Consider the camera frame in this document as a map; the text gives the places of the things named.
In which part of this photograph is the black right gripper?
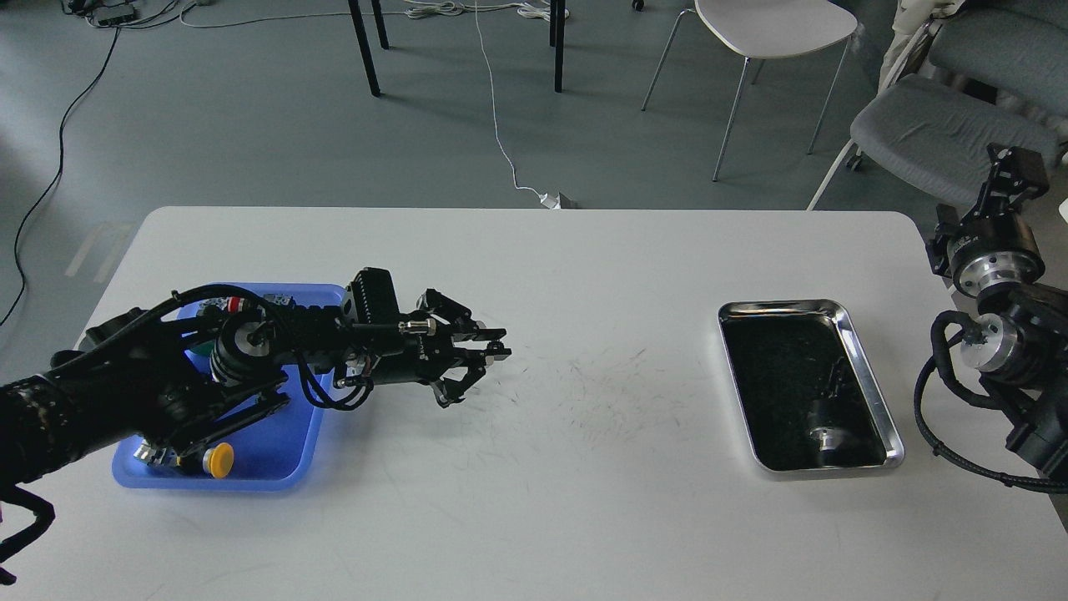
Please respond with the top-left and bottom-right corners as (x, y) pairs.
(926, 142), (1050, 298)

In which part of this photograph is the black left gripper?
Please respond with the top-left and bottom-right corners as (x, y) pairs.
(362, 289), (511, 408)

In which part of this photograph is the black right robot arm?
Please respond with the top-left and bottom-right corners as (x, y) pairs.
(913, 144), (1067, 495)

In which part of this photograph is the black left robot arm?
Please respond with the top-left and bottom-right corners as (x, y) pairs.
(1, 269), (511, 560)

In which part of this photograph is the grey upholstered chair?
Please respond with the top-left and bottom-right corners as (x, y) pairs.
(808, 73), (1064, 210)

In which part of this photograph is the grey chair in corner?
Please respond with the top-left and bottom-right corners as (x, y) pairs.
(879, 1), (1065, 142)

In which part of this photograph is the blue plastic tray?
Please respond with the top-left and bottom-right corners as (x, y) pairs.
(111, 282), (344, 493)

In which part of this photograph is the yellow mushroom push button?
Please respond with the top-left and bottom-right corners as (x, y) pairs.
(134, 440), (236, 480)

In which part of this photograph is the silver metal tray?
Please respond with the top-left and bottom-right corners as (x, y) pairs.
(717, 298), (905, 479)

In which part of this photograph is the white plastic chair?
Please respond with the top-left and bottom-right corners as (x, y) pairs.
(641, 1), (859, 181)

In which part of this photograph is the black table leg left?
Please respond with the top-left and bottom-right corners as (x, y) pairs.
(347, 0), (390, 98)

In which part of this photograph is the black table leg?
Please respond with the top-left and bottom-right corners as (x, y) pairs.
(549, 0), (567, 93)
(347, 0), (390, 98)

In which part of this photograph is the black table leg right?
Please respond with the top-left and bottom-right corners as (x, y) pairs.
(549, 0), (567, 93)

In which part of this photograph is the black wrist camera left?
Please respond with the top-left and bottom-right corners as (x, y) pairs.
(342, 267), (401, 325)

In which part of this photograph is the white floor cable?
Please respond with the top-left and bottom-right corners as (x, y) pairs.
(179, 0), (578, 210)

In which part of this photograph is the red push button switch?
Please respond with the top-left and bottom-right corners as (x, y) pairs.
(195, 292), (297, 316)

